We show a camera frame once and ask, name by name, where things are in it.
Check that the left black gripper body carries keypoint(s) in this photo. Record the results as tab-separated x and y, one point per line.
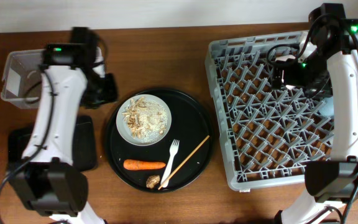
101	90

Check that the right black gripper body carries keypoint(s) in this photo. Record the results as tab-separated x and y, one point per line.
311	75

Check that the pink saucer bowl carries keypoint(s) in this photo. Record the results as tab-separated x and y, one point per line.
284	58

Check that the blue plastic cup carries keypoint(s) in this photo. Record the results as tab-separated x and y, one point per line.
328	107

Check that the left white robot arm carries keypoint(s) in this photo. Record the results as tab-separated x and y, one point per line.
46	181

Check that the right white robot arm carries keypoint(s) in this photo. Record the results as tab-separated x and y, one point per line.
332	186

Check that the grey dishwasher rack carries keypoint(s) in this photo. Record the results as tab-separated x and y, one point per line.
266	136

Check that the clear plastic waste bin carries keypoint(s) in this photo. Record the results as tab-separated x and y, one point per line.
14	77

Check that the grey plate with food scraps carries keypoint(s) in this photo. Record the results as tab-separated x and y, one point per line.
143	120

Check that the black rectangular tray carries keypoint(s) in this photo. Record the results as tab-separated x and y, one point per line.
83	145

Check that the orange carrot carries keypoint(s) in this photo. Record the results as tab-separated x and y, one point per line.
131	164

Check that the white plastic fork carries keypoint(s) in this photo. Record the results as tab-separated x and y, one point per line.
173	151

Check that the round black serving tray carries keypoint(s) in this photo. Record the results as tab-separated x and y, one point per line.
190	125

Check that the brown walnut shell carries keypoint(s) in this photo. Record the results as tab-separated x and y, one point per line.
152	181

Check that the wooden chopstick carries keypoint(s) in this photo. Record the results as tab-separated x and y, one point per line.
183	162

